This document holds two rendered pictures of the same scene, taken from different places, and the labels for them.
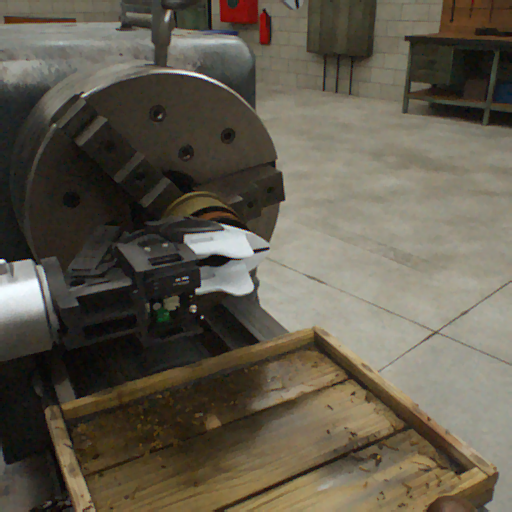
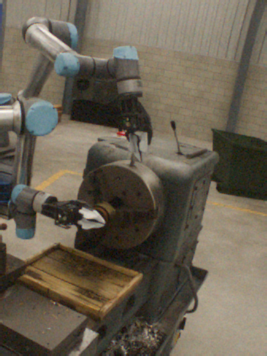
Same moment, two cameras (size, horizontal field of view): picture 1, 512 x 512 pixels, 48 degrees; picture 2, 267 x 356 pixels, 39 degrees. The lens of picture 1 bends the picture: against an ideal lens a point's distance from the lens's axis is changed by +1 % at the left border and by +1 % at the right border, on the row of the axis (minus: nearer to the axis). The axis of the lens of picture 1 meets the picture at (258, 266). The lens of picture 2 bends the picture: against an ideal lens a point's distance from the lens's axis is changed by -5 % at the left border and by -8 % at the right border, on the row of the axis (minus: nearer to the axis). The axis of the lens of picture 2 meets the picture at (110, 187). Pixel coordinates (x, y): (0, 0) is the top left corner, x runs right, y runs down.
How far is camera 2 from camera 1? 1.02 m
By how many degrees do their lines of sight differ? 50
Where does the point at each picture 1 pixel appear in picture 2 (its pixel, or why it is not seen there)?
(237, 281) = (87, 226)
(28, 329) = (38, 206)
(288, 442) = (84, 281)
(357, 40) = not seen: outside the picture
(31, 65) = (116, 155)
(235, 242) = (90, 214)
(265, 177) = (139, 210)
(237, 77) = (179, 180)
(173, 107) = (123, 178)
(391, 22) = not seen: outside the picture
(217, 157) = (133, 199)
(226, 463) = (67, 273)
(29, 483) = not seen: hidden behind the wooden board
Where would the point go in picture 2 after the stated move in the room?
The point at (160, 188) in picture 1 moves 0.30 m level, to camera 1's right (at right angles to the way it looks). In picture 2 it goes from (98, 196) to (153, 233)
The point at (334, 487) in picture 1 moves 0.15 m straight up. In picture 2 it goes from (75, 291) to (80, 249)
